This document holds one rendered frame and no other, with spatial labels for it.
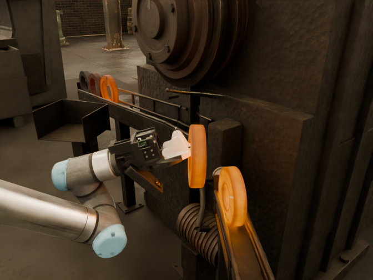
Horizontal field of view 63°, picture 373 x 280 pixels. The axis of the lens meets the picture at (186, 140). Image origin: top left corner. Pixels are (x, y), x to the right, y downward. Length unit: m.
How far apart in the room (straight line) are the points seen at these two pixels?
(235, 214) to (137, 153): 0.27
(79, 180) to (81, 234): 0.14
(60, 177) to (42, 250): 1.07
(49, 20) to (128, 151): 3.30
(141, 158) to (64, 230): 0.22
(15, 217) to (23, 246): 1.24
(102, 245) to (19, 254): 1.16
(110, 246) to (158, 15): 0.68
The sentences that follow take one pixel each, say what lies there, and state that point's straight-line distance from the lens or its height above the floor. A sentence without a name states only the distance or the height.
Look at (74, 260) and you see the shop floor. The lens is 1.71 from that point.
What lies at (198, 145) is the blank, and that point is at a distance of 0.68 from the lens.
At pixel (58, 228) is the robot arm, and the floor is 0.76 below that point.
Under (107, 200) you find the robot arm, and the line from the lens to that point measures 0.80.
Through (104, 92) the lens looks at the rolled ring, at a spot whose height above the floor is 0.67.
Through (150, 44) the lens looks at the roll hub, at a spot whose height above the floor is 1.03.
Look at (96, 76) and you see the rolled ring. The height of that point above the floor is 0.75.
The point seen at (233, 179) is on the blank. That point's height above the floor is 0.78.
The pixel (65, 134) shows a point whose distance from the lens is 1.54.
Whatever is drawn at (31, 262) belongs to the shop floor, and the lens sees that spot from 1.78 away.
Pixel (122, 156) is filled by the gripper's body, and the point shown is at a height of 0.83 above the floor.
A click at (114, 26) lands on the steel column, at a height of 0.54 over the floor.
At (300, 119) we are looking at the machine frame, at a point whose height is 0.87.
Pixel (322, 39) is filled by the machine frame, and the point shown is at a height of 1.08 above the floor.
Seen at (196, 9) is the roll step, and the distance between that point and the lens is 0.95.
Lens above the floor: 1.18
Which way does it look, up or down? 25 degrees down
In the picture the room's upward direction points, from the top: straight up
